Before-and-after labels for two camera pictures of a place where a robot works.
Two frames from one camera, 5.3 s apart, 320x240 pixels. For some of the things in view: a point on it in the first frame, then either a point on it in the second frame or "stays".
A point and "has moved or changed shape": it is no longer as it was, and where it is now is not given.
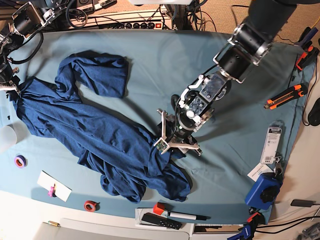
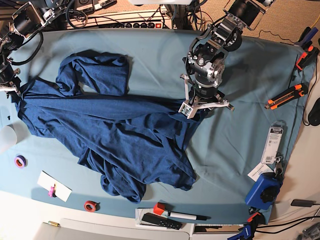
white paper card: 260,168 stays
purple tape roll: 20,161 stays
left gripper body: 8,81 stays
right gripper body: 174,135 to 201,96
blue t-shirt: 123,153 has moved or changed shape
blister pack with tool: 271,142 stays
